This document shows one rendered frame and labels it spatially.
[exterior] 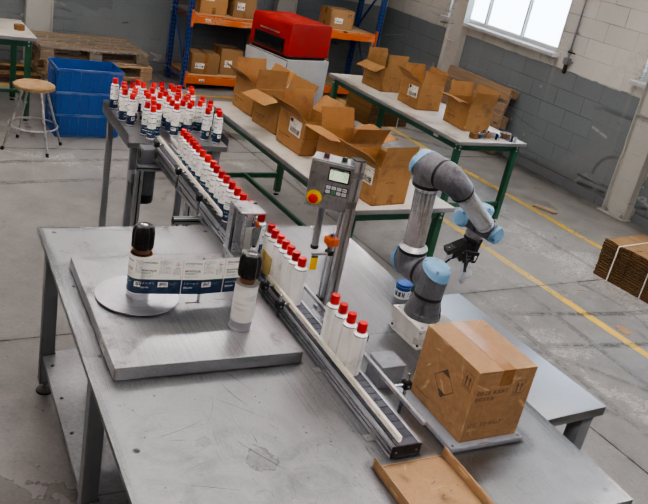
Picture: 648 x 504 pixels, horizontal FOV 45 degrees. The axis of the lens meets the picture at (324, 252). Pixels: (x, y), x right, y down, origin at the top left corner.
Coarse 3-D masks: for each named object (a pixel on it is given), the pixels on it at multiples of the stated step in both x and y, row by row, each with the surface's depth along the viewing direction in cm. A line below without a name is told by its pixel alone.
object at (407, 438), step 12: (264, 276) 328; (300, 324) 297; (312, 324) 299; (312, 336) 290; (360, 372) 274; (348, 384) 265; (360, 384) 267; (360, 396) 260; (372, 396) 262; (384, 408) 256; (396, 420) 252; (408, 432) 247; (396, 444) 240; (408, 444) 241
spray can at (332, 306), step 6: (336, 294) 280; (330, 300) 280; (336, 300) 279; (330, 306) 279; (336, 306) 279; (330, 312) 280; (324, 318) 283; (330, 318) 281; (324, 324) 283; (330, 324) 282; (324, 330) 283; (330, 330) 283; (324, 336) 284
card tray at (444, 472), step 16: (400, 464) 239; (416, 464) 240; (432, 464) 242; (448, 464) 243; (384, 480) 229; (400, 480) 232; (416, 480) 233; (432, 480) 235; (448, 480) 236; (464, 480) 237; (400, 496) 222; (416, 496) 227; (432, 496) 228; (448, 496) 230; (464, 496) 231; (480, 496) 231
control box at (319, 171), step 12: (336, 156) 299; (312, 168) 293; (324, 168) 292; (348, 168) 291; (312, 180) 295; (324, 180) 294; (312, 192) 296; (348, 192) 294; (312, 204) 298; (324, 204) 297; (336, 204) 297
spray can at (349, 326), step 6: (348, 312) 269; (354, 312) 270; (348, 318) 268; (354, 318) 268; (348, 324) 269; (354, 324) 269; (342, 330) 270; (348, 330) 269; (354, 330) 269; (342, 336) 271; (348, 336) 270; (342, 342) 271; (348, 342) 271; (342, 348) 272; (348, 348) 272; (336, 354) 275; (342, 354) 273; (342, 360) 274
